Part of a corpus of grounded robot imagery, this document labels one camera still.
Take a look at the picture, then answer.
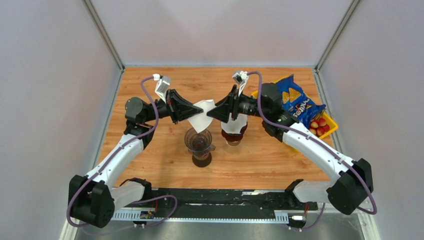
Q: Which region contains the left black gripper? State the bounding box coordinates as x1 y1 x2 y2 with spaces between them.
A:
143 89 203 125

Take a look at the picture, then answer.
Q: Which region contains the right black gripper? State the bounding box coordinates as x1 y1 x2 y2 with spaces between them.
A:
206 84 269 123

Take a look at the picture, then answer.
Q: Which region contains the amber coffee dripper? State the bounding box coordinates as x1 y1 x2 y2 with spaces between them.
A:
221 125 248 141

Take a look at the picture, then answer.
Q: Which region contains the grey smoky coffee dripper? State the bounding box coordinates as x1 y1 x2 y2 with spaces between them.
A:
184 127 216 161

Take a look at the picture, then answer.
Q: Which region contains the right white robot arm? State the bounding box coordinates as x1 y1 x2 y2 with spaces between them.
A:
207 83 377 215

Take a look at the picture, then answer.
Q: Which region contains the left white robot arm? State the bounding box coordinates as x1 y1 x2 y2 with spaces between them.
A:
66 89 205 228

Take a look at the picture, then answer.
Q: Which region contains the clear glass server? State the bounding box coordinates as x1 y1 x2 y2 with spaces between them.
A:
226 139 241 146

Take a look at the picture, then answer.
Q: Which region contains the brown glass carafe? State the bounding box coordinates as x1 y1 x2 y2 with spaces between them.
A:
192 153 212 168

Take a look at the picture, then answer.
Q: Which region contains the blue chips bag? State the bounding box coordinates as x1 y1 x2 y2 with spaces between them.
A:
275 74 326 127

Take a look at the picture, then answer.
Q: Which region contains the red strawberries cluster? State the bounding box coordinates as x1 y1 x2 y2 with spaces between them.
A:
309 117 331 137

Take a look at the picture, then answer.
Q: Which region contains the yellow plastic tray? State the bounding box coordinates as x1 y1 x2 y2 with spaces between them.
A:
251 76 339 153

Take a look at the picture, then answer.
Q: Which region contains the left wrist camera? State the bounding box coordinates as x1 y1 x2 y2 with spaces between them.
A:
152 73 172 102

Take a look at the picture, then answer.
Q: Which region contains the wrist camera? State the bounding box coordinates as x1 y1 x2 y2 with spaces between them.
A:
152 73 172 102
232 70 249 96

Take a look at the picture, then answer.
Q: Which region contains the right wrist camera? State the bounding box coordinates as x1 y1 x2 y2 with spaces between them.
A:
232 70 249 96

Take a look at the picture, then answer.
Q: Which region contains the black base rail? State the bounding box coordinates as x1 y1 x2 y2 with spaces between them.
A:
131 188 318 220

